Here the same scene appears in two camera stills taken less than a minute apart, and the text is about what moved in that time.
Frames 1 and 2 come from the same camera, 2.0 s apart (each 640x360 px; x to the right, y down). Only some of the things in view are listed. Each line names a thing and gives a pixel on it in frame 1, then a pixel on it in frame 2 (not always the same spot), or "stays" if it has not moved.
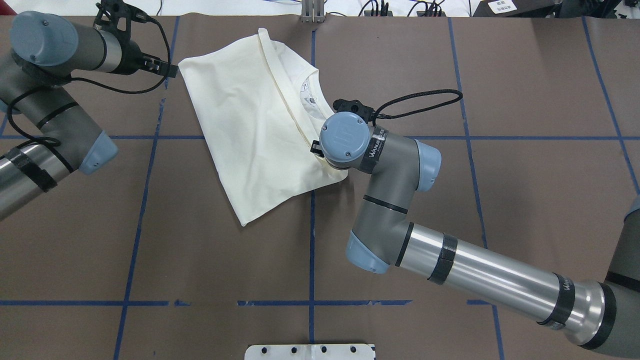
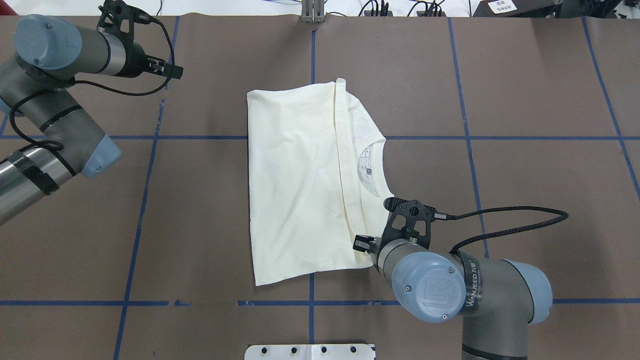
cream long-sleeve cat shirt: x=258 y=107 -> x=315 y=183
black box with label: x=518 y=8 stays
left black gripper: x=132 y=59 stays
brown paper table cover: x=143 y=257 stays
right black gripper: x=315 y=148 -> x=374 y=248
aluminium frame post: x=313 y=11 stays
